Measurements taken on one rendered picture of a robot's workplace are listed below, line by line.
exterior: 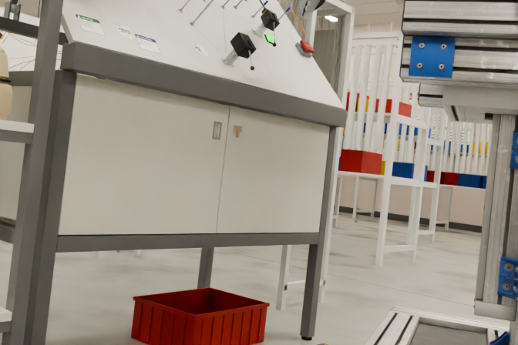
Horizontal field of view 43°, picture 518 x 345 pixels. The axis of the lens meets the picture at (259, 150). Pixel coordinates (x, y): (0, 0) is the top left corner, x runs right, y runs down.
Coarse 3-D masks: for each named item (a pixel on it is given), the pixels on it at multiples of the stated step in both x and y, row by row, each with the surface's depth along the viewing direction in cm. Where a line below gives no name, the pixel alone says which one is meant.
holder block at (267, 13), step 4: (264, 12) 229; (268, 12) 227; (272, 12) 229; (264, 16) 228; (268, 16) 226; (272, 16) 227; (276, 16) 229; (264, 20) 227; (268, 20) 226; (272, 20) 225; (276, 20) 227; (264, 24) 227; (268, 24) 226; (272, 24) 227; (276, 24) 227; (268, 28) 228; (272, 28) 228
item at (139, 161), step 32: (96, 96) 163; (128, 96) 171; (160, 96) 179; (96, 128) 164; (128, 128) 171; (160, 128) 180; (192, 128) 189; (224, 128) 199; (96, 160) 164; (128, 160) 172; (160, 160) 180; (192, 160) 190; (64, 192) 158; (96, 192) 165; (128, 192) 173; (160, 192) 181; (192, 192) 190; (64, 224) 158; (96, 224) 166; (128, 224) 173; (160, 224) 182; (192, 224) 191
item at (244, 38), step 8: (240, 32) 197; (232, 40) 197; (240, 40) 195; (248, 40) 197; (240, 48) 195; (248, 48) 194; (232, 56) 199; (240, 56) 196; (248, 56) 198; (232, 64) 202
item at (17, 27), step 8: (8, 8) 203; (0, 16) 201; (8, 16) 203; (16, 16) 206; (0, 24) 201; (8, 24) 203; (16, 24) 205; (24, 24) 207; (16, 32) 206; (24, 32) 207; (32, 32) 209; (64, 40) 218; (224, 104) 279
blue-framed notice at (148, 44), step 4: (136, 36) 174; (140, 36) 175; (144, 36) 177; (140, 40) 174; (144, 40) 176; (148, 40) 177; (152, 40) 178; (140, 44) 173; (144, 44) 174; (148, 44) 176; (152, 44) 177; (156, 44) 179; (140, 48) 172; (144, 48) 173; (148, 48) 174; (152, 48) 176; (156, 48) 177; (156, 52) 176; (160, 52) 177
